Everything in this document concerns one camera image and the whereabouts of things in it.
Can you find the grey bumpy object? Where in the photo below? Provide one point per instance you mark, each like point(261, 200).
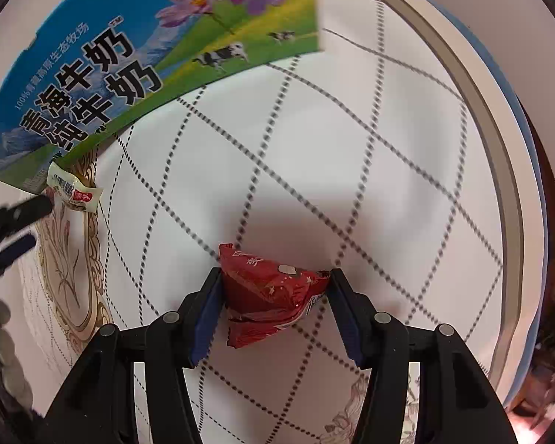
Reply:
point(7, 360)

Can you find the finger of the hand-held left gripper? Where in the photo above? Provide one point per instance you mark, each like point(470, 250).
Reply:
point(14, 247)
point(25, 210)

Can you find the white diamond pattern quilt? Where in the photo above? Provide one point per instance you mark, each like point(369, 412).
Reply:
point(328, 171)

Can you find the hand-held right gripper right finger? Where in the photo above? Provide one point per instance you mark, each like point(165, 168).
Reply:
point(348, 321)

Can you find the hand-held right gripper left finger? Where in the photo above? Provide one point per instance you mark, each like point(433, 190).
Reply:
point(207, 317)

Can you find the printed cardboard box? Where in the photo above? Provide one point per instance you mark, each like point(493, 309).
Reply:
point(120, 55)

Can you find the small white sachet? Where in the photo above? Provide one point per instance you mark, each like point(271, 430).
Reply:
point(71, 187)

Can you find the red star print snack packet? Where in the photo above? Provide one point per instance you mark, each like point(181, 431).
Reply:
point(268, 291)

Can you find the blue bed sheet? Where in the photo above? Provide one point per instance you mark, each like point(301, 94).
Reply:
point(534, 194)

